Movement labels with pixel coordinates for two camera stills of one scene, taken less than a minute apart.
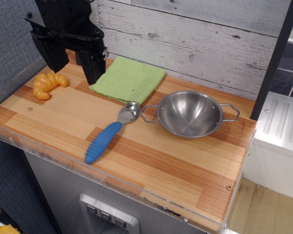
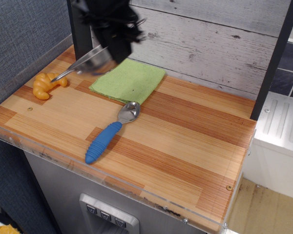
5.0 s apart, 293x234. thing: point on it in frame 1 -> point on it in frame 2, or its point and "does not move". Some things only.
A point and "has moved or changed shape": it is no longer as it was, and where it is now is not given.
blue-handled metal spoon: (129, 111) does not move
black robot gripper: (68, 23) -> (118, 20)
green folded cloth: (130, 81) does not move
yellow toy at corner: (8, 229) does not move
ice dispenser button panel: (100, 218) does not move
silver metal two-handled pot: (189, 113) has moved or changed shape
